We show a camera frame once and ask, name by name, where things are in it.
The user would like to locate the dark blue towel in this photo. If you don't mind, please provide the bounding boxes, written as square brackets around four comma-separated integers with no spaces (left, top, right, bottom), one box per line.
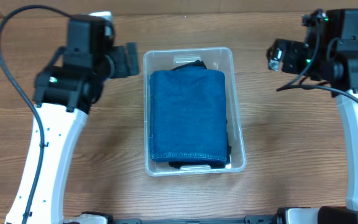
[149,68,228,163]

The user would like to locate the black cloth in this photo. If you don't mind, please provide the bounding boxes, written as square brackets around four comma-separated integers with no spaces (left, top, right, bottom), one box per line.
[168,145,232,169]
[172,60,207,71]

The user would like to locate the clear plastic container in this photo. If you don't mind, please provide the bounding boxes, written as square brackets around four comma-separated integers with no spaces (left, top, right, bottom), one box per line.
[143,47,247,177]

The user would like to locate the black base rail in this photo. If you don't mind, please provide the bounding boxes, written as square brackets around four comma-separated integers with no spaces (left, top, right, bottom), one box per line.
[63,211,276,224]

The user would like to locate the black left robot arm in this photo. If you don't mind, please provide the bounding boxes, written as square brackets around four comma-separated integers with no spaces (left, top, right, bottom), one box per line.
[5,11,139,223]

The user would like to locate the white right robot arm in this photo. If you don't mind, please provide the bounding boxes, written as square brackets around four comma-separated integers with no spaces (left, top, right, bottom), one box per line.
[267,9,358,223]

